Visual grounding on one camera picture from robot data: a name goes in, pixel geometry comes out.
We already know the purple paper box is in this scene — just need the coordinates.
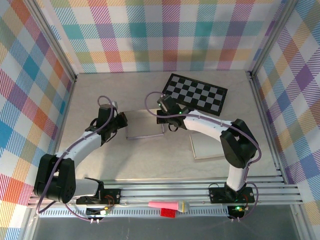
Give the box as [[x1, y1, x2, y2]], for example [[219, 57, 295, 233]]
[[124, 108, 166, 140]]

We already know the white paper box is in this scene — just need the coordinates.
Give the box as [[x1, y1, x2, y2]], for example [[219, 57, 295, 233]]
[[189, 132, 227, 161]]

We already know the black folding chessboard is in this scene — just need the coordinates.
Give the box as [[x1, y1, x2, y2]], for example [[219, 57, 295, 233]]
[[160, 73, 229, 117]]

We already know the left controller board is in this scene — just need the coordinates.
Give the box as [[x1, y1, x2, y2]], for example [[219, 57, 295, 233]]
[[86, 206, 111, 218]]

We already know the controller board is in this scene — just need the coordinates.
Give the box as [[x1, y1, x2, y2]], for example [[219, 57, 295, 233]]
[[226, 204, 245, 219], [86, 206, 111, 218]]

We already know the pink toy microphone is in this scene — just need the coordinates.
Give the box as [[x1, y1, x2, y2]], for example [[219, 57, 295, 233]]
[[148, 199, 191, 214]]

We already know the flat red building plate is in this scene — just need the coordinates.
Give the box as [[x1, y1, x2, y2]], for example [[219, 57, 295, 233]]
[[160, 207, 177, 219]]

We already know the right controller board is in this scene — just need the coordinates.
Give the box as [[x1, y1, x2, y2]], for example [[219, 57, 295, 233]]
[[226, 204, 245, 219]]

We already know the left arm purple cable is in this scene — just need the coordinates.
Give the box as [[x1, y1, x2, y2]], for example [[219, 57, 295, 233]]
[[37, 95, 118, 223]]

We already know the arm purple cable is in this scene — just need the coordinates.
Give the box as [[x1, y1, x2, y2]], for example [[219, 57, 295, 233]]
[[37, 95, 118, 223], [145, 91, 263, 222]]

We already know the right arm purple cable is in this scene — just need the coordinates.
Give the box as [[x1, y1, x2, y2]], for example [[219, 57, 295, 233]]
[[145, 91, 263, 222]]

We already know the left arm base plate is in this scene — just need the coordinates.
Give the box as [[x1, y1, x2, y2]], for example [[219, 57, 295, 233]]
[[76, 188, 122, 205]]

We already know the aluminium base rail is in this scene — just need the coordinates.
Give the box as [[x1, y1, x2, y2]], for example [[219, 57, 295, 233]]
[[27, 176, 303, 208]]

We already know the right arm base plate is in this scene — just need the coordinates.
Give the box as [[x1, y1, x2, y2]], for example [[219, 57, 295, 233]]
[[208, 186, 256, 204]]

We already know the white slotted cable duct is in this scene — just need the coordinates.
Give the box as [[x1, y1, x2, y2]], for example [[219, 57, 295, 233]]
[[39, 207, 247, 218]]

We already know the left aluminium frame post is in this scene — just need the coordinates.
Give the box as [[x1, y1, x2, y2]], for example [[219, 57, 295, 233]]
[[24, 0, 78, 83]]

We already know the aluminium frame post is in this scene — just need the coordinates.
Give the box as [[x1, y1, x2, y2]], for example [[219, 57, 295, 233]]
[[24, 0, 78, 83], [247, 0, 300, 80]]

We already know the right aluminium frame post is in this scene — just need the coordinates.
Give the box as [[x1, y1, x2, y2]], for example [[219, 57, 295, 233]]
[[247, 0, 300, 80]]

